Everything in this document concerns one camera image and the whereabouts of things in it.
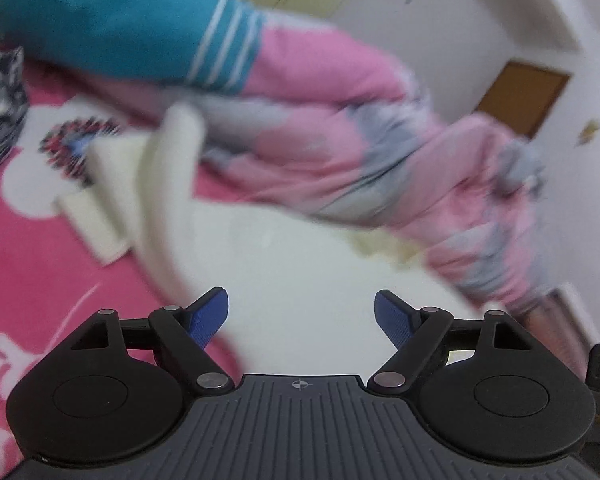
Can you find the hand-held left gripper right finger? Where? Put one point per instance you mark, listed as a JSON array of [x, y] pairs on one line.
[[392, 317]]

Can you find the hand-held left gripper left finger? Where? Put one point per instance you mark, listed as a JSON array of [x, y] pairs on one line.
[[210, 317]]

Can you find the pink grey floral quilt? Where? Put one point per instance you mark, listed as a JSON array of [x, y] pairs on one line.
[[320, 70]]

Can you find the black white plaid cloth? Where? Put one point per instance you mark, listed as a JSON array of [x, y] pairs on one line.
[[0, 90]]

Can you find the pink floral bed sheet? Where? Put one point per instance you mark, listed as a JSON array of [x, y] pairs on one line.
[[30, 260]]

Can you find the brown wooden door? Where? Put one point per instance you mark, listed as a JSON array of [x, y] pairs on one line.
[[525, 95]]

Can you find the small yellowish hanging item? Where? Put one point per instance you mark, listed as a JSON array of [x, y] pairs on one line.
[[590, 132]]

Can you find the white fuzzy sweater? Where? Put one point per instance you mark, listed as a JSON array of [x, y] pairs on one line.
[[305, 270]]

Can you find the blue striped pillow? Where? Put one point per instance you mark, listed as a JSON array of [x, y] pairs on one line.
[[105, 20]]

